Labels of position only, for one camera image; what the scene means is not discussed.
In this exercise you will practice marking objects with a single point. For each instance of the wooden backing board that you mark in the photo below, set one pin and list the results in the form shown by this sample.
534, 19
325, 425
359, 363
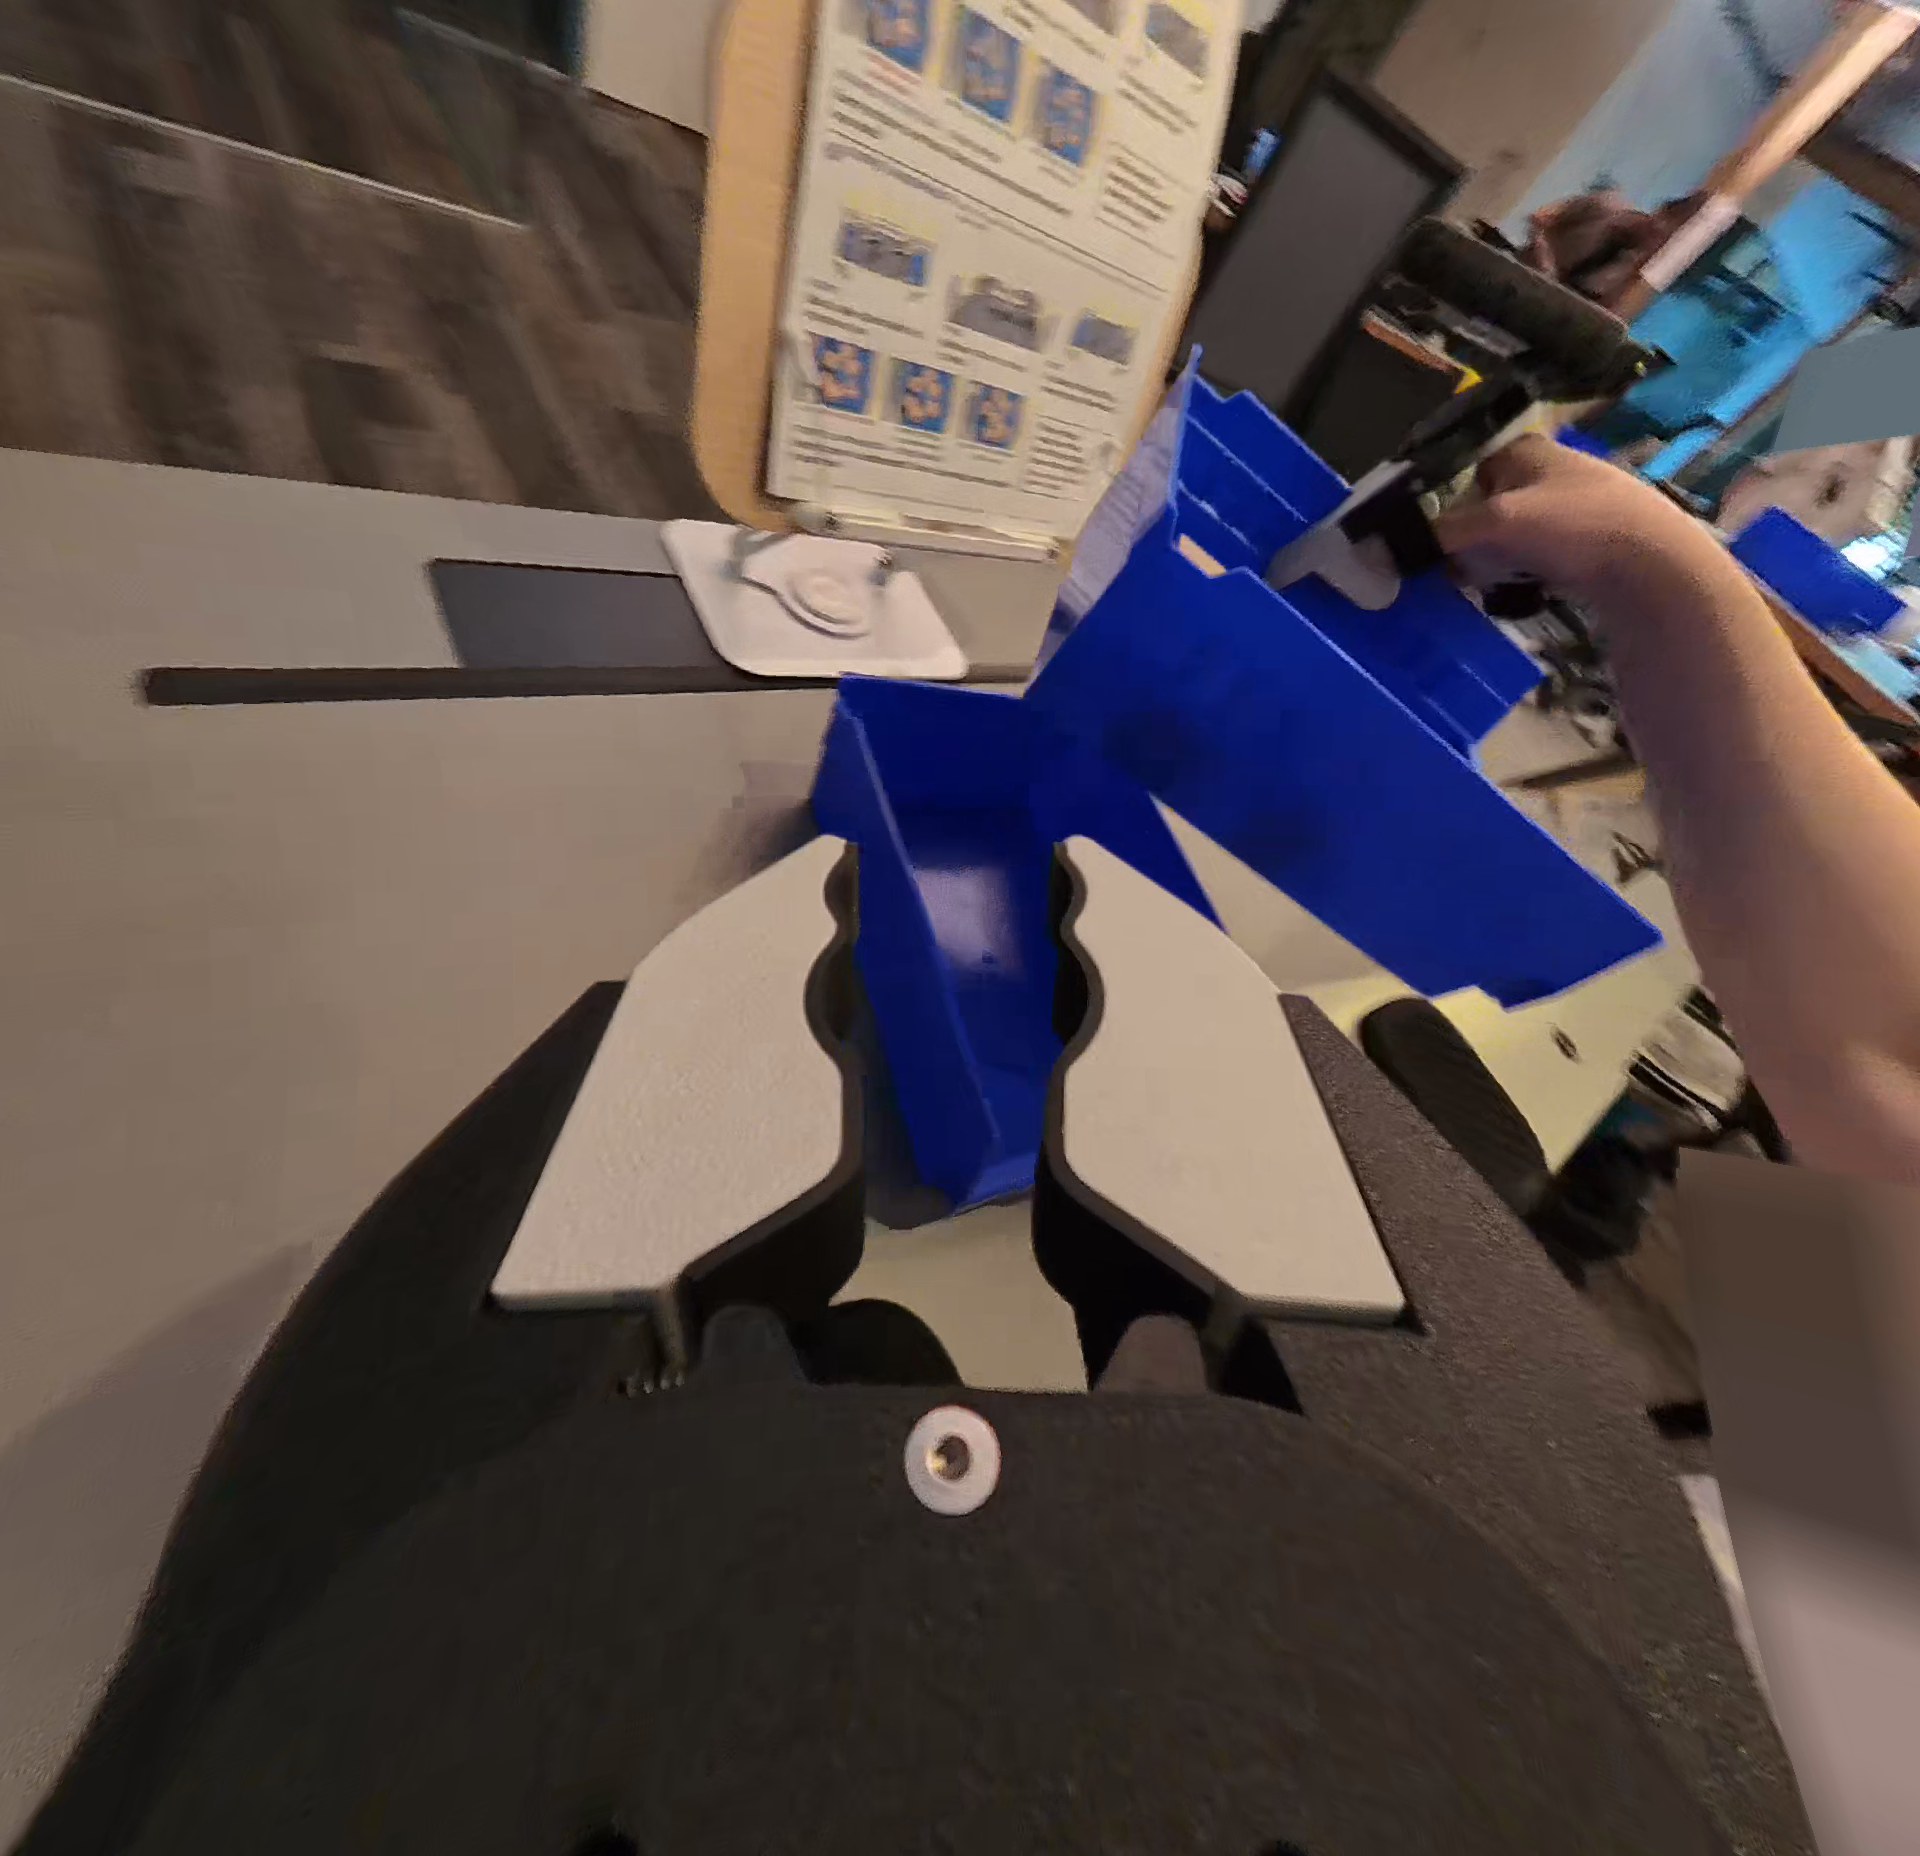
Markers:
743, 237

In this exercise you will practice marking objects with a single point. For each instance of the person's right hand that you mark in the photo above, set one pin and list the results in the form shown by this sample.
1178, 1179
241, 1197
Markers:
1590, 537

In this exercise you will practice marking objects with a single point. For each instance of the person's right forearm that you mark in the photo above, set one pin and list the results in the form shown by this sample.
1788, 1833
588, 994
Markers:
1787, 866

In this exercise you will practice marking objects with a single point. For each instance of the blue plastic bin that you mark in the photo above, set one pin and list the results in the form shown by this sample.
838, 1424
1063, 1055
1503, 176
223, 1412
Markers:
1808, 566
961, 897
1321, 777

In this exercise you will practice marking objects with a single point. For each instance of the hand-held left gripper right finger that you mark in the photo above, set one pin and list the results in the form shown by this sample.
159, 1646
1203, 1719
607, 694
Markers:
1216, 1137

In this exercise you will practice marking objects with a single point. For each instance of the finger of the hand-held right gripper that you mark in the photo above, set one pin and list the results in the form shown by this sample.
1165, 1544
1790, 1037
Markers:
1343, 565

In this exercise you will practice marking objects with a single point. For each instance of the white instruction poster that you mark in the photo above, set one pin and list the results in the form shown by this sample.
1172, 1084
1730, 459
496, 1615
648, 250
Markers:
990, 237

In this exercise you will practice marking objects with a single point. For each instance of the dark rectangular mat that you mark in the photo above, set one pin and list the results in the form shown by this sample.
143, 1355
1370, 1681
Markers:
570, 612

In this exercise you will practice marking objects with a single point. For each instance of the dark monitor screen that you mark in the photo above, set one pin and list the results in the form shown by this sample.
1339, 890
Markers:
1321, 252

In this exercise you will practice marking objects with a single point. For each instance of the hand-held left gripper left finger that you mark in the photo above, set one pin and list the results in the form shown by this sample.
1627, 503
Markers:
690, 1106

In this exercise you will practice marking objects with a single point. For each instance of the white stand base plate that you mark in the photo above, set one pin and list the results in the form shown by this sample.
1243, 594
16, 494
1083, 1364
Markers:
810, 612

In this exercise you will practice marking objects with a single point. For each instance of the wooden beam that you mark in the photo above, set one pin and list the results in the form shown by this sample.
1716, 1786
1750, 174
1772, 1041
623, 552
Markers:
1787, 117

